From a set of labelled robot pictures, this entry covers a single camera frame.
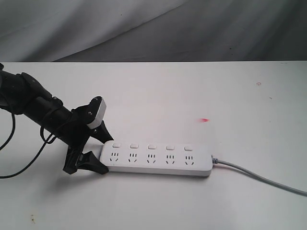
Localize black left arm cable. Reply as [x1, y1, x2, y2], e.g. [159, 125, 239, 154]
[0, 95, 72, 179]

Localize grey backdrop cloth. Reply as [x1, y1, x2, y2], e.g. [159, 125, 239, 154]
[0, 0, 307, 62]

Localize red tape scrap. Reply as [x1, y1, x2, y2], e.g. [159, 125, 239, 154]
[197, 118, 210, 123]

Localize white five-outlet power strip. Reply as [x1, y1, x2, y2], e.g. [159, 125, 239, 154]
[100, 141, 213, 177]

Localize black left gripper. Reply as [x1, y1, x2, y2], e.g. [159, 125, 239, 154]
[57, 105, 114, 175]

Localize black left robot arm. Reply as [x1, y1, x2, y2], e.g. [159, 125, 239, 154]
[0, 70, 113, 174]

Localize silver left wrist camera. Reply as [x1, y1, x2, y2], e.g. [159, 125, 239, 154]
[86, 96, 106, 129]

